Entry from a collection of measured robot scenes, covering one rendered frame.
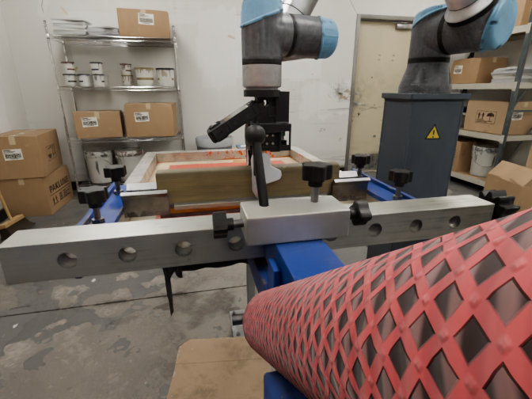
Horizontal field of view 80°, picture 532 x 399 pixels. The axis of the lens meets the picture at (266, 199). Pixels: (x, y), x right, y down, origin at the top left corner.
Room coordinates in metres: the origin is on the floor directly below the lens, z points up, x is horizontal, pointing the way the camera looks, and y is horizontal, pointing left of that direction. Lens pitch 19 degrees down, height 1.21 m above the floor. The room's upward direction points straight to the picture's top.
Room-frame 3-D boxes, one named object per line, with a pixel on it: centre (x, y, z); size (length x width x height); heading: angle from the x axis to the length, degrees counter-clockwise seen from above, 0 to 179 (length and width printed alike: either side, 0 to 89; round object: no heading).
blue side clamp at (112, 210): (0.57, 0.30, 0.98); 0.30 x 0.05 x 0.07; 12
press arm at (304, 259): (0.31, -0.05, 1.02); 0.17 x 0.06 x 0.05; 12
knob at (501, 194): (0.50, -0.37, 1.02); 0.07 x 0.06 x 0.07; 12
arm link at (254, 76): (0.66, 0.01, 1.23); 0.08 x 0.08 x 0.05
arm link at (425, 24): (1.05, -0.49, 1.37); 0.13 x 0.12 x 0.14; 27
